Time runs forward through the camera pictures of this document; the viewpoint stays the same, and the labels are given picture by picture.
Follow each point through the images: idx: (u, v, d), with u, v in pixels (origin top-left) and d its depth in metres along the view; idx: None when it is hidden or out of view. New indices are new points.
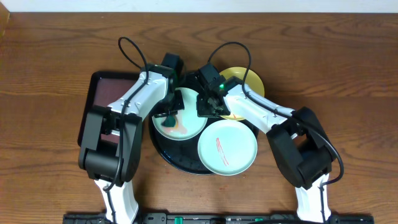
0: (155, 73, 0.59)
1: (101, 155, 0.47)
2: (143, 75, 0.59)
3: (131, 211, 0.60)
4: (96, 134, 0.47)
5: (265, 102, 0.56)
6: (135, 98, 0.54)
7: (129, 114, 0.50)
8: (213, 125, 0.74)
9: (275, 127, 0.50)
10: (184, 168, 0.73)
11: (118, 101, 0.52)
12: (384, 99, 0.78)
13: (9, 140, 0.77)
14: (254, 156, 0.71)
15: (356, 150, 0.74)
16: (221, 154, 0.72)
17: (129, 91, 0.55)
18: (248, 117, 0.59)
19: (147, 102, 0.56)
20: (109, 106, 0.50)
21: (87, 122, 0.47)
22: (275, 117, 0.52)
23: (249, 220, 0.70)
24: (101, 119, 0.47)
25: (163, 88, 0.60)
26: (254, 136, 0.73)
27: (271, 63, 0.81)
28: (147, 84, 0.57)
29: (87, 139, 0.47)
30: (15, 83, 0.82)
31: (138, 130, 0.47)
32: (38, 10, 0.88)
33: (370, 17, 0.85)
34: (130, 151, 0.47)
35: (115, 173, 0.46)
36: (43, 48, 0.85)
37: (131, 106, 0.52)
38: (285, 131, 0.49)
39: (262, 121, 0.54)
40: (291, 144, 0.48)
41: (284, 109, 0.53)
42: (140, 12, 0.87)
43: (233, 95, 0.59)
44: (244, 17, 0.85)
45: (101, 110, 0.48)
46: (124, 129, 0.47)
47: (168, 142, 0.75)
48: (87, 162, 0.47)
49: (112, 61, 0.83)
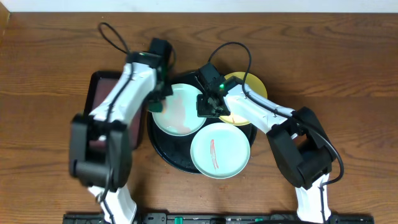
0: (139, 63, 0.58)
1: (91, 164, 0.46)
2: (128, 70, 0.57)
3: (130, 210, 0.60)
4: (83, 145, 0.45)
5: (265, 102, 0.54)
6: (119, 101, 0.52)
7: (114, 121, 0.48)
8: (210, 127, 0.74)
9: (275, 127, 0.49)
10: (175, 163, 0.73)
11: (102, 106, 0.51)
12: (384, 99, 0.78)
13: (10, 140, 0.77)
14: (243, 166, 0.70)
15: (356, 150, 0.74)
16: (213, 156, 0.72)
17: (111, 94, 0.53)
18: (247, 118, 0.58)
19: (134, 99, 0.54)
20: (91, 115, 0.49)
21: (71, 134, 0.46)
22: (275, 118, 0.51)
23: (249, 220, 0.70)
24: (85, 129, 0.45)
25: (151, 80, 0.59)
26: (248, 145, 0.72)
27: (271, 63, 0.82)
28: (132, 80, 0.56)
29: (74, 151, 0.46)
30: (16, 83, 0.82)
31: (124, 139, 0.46)
32: (39, 10, 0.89)
33: (370, 17, 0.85)
34: (119, 158, 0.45)
35: (106, 182, 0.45)
36: (45, 48, 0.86)
37: (115, 112, 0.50)
38: (286, 131, 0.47)
39: (262, 122, 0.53)
40: (291, 145, 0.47)
41: (283, 109, 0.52)
42: (140, 12, 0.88)
43: (233, 95, 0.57)
44: (243, 18, 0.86)
45: (84, 120, 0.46)
46: (109, 137, 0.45)
47: (166, 137, 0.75)
48: (78, 172, 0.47)
49: (112, 61, 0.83)
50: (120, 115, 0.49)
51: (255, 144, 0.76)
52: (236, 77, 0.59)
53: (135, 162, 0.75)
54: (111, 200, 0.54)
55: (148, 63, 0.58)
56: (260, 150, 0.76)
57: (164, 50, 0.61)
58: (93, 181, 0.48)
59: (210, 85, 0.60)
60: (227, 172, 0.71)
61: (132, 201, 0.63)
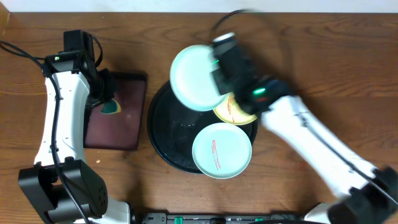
0: (60, 73, 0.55)
1: (61, 207, 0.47)
2: (52, 89, 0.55)
3: (125, 213, 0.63)
4: (43, 195, 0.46)
5: (331, 144, 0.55)
6: (60, 132, 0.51)
7: (64, 161, 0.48)
8: (211, 127, 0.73)
9: (356, 193, 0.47)
10: (175, 164, 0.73)
11: (44, 147, 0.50)
12: (384, 99, 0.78)
13: (9, 140, 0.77)
14: (244, 167, 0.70)
15: (355, 150, 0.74)
16: (216, 156, 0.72)
17: (48, 126, 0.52)
18: (300, 148, 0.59)
19: (76, 116, 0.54)
20: (38, 162, 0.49)
21: (25, 190, 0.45)
22: (353, 175, 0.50)
23: (250, 220, 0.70)
24: (37, 180, 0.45)
25: (83, 84, 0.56)
26: (249, 143, 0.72)
27: (271, 63, 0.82)
28: (61, 99, 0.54)
29: (38, 205, 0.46)
30: (15, 83, 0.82)
31: (83, 173, 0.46)
32: (38, 10, 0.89)
33: (371, 17, 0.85)
34: (85, 194, 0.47)
35: (83, 217, 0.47)
36: (43, 48, 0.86)
37: (61, 147, 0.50)
38: (366, 201, 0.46)
39: (333, 179, 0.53)
40: (370, 215, 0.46)
41: (361, 165, 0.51)
42: (140, 12, 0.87)
43: (274, 114, 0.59)
44: (243, 18, 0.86)
45: (32, 171, 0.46)
46: (66, 180, 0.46)
47: (164, 137, 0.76)
48: (53, 219, 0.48)
49: (112, 61, 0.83)
50: (66, 149, 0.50)
51: (256, 144, 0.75)
52: (280, 82, 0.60)
53: (135, 162, 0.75)
54: (102, 219, 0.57)
55: (69, 67, 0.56)
56: (260, 150, 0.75)
57: (81, 42, 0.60)
58: (72, 219, 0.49)
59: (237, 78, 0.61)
60: (229, 171, 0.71)
61: (124, 204, 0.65)
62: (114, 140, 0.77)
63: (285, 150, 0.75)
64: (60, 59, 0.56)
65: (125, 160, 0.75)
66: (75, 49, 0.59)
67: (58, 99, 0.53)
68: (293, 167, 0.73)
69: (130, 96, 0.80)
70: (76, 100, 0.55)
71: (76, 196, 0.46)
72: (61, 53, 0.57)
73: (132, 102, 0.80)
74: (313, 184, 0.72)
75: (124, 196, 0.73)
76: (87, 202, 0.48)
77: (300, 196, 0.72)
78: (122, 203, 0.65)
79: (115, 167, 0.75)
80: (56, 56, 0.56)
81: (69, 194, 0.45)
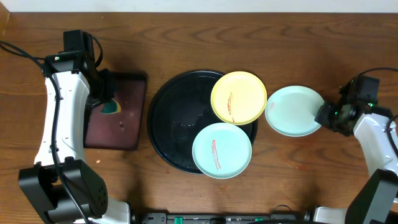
0: (60, 73, 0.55)
1: (61, 207, 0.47)
2: (52, 89, 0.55)
3: (125, 213, 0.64)
4: (43, 195, 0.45)
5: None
6: (60, 132, 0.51)
7: (64, 161, 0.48)
8: (211, 127, 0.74)
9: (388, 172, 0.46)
10: (175, 164, 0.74)
11: (45, 148, 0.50)
12: (384, 99, 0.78)
13: (9, 140, 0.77)
14: (245, 167, 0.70)
15: (356, 150, 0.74)
16: (216, 157, 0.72)
17: (48, 126, 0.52)
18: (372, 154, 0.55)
19: (76, 116, 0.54)
20: (38, 162, 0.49)
21: (25, 189, 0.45)
22: None
23: (249, 220, 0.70)
24: (37, 180, 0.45)
25: (83, 84, 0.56)
26: (249, 143, 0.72)
27: (271, 63, 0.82)
28: (61, 99, 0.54)
29: (37, 205, 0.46)
30: (15, 83, 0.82)
31: (83, 173, 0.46)
32: (38, 11, 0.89)
33: (371, 17, 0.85)
34: (86, 195, 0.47)
35: (83, 217, 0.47)
36: (43, 47, 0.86)
37: (61, 147, 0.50)
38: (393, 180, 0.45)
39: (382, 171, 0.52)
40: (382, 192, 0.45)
41: None
42: (140, 12, 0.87)
43: (371, 121, 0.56)
44: (244, 18, 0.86)
45: (32, 171, 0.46)
46: (67, 180, 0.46)
47: (164, 137, 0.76)
48: (53, 219, 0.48)
49: (113, 61, 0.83)
50: (66, 150, 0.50)
51: (256, 144, 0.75)
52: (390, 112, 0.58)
53: (135, 162, 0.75)
54: (102, 219, 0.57)
55: (69, 68, 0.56)
56: (260, 150, 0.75)
57: (80, 42, 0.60)
58: (72, 219, 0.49)
59: (360, 96, 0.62)
60: (229, 171, 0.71)
61: (124, 204, 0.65)
62: (114, 140, 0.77)
63: (285, 150, 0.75)
64: (61, 59, 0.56)
65: (125, 160, 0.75)
66: (75, 49, 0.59)
67: (58, 99, 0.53)
68: (293, 167, 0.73)
69: (130, 96, 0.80)
70: (76, 100, 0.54)
71: (76, 196, 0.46)
72: (61, 53, 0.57)
73: (132, 102, 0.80)
74: (314, 184, 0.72)
75: (124, 196, 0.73)
76: (87, 202, 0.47)
77: (300, 196, 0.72)
78: (122, 203, 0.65)
79: (115, 167, 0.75)
80: (56, 56, 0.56)
81: (69, 193, 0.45)
